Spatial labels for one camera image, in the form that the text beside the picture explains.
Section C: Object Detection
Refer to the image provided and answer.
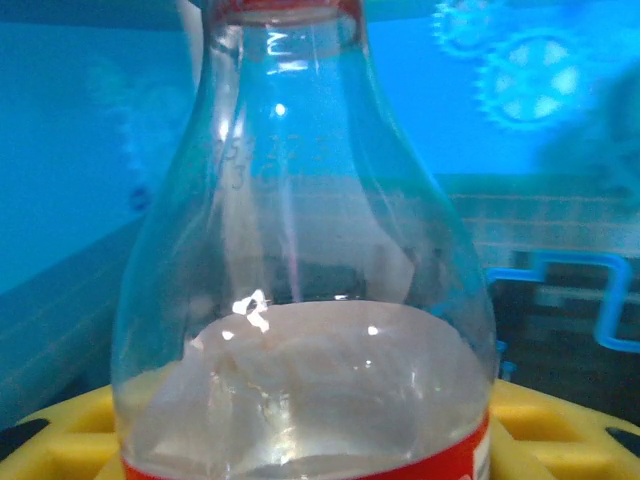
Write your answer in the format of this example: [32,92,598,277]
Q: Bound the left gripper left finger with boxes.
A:
[0,384,126,480]

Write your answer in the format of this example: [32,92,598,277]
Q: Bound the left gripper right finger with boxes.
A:
[488,379,640,480]

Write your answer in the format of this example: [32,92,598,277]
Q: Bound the red label clear bottle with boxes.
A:
[109,0,499,480]

